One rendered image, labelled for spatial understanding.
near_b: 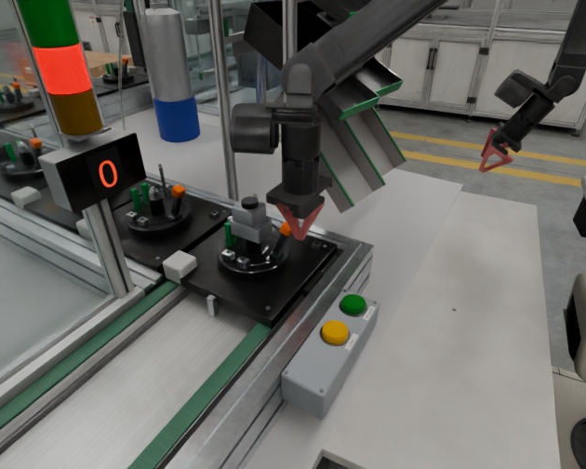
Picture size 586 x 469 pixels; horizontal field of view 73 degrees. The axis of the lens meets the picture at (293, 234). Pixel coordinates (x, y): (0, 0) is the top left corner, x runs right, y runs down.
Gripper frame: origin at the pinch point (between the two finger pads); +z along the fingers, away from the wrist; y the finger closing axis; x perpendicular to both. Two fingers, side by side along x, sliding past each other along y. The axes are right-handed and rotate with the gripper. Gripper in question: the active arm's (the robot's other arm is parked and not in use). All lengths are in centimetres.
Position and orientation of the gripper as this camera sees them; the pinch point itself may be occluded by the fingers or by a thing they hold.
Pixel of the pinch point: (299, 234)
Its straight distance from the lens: 66.9
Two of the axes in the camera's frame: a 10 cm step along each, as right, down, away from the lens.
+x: 8.5, 2.9, -4.3
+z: 0.0, 8.3, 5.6
